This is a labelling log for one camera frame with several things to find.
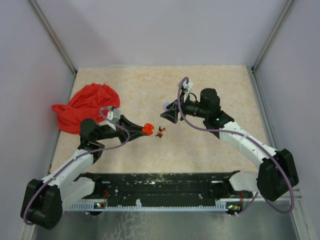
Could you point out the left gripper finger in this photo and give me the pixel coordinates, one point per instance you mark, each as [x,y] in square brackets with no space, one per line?
[131,136]
[129,125]

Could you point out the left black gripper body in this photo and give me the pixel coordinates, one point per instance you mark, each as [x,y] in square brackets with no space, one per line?
[119,131]

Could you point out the aluminium rail right side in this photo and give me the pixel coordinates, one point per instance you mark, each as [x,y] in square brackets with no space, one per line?
[263,109]

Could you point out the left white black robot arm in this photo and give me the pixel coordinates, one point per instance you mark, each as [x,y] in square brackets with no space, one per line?
[45,200]

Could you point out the aluminium frame post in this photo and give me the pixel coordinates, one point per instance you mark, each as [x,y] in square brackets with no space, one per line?
[52,35]
[273,34]

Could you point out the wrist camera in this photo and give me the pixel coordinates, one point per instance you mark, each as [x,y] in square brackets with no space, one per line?
[113,115]
[185,88]

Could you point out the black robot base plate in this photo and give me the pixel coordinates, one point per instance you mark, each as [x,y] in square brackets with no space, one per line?
[163,189]

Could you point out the left aluminium frame post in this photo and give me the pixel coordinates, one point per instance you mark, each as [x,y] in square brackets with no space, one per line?
[52,35]

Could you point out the orange earbud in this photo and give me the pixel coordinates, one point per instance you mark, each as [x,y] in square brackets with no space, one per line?
[160,135]
[161,129]

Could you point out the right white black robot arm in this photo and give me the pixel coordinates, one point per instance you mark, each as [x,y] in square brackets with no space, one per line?
[277,174]

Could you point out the orange round case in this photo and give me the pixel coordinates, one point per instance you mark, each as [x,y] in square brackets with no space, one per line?
[148,129]

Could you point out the right aluminium frame post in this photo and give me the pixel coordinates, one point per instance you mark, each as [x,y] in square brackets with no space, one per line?
[273,34]

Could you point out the lilac earbud charging case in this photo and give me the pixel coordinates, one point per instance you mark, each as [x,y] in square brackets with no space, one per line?
[166,105]

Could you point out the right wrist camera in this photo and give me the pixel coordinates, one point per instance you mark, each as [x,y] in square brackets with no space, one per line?
[185,88]

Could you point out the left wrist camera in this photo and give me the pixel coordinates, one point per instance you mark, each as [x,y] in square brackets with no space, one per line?
[113,115]

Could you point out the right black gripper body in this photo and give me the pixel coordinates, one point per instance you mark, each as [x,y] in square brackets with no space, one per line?
[193,108]

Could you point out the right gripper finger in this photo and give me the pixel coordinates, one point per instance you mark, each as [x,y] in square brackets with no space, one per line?
[171,115]
[173,106]

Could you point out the red crumpled cloth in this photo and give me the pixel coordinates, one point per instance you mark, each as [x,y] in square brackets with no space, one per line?
[86,103]

